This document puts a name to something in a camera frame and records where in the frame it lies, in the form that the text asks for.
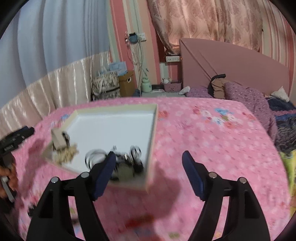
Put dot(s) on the brown cardboard box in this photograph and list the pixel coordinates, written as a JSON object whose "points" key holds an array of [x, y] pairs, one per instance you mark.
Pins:
{"points": [[127, 85]]}

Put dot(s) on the green water bottle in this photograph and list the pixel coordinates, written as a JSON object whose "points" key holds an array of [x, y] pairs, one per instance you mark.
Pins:
{"points": [[146, 86]]}

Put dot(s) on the blue sheer curtain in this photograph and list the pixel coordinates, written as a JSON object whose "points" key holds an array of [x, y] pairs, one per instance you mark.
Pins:
{"points": [[45, 36]]}

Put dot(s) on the colourful cartoon blanket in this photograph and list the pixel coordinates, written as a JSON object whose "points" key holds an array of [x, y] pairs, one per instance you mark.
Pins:
{"points": [[289, 164]]}

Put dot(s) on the black cord bundle red charm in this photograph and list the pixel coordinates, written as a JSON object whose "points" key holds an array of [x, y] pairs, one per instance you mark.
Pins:
{"points": [[128, 165]]}

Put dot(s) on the pink patterned curtain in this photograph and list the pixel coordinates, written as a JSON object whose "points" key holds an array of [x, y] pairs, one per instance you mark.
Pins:
{"points": [[236, 22]]}

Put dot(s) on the white shallow cardboard tray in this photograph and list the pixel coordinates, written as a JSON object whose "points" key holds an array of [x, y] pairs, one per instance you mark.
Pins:
{"points": [[117, 128]]}

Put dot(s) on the white tissue cloth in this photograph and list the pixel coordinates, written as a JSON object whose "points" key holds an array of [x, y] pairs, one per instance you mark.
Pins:
{"points": [[281, 94]]}

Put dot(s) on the beige scrunchie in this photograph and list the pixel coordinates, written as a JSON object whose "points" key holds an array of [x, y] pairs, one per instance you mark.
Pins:
{"points": [[65, 155]]}

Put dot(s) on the pink padded headboard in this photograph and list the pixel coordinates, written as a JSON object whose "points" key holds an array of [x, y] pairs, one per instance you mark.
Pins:
{"points": [[204, 59]]}

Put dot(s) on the black white patterned tote bag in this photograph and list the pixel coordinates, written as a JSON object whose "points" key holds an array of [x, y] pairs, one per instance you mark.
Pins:
{"points": [[105, 86]]}

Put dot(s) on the wall socket with charger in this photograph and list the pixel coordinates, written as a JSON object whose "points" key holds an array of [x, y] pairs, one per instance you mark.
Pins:
{"points": [[134, 38]]}

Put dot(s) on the white power strip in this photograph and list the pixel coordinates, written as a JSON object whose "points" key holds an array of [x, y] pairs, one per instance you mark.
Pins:
{"points": [[170, 59]]}

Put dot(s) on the purple dotted pillow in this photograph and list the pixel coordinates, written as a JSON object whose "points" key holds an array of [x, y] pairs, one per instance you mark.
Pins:
{"points": [[242, 111]]}

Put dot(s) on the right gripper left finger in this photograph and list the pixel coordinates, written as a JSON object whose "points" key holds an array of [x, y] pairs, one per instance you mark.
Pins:
{"points": [[52, 220]]}

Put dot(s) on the light blue gift bag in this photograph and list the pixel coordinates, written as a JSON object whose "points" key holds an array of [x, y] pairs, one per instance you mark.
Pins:
{"points": [[119, 67]]}

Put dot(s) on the pink floral bedsheet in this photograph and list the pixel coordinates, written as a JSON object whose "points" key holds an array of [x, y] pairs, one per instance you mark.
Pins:
{"points": [[170, 198]]}

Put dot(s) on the pink plastic basket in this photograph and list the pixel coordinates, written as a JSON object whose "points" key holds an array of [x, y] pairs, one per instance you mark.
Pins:
{"points": [[173, 86]]}

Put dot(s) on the dark knitted blanket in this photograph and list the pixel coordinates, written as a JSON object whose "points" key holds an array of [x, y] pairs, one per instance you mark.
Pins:
{"points": [[284, 113]]}

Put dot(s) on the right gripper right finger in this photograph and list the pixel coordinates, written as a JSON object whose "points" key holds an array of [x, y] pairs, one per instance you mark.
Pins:
{"points": [[244, 220]]}

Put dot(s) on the person's left hand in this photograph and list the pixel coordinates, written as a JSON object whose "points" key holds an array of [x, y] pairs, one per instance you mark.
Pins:
{"points": [[12, 176]]}

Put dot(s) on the cream satin drape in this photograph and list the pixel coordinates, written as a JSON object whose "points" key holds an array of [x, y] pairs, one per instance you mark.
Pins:
{"points": [[67, 86]]}

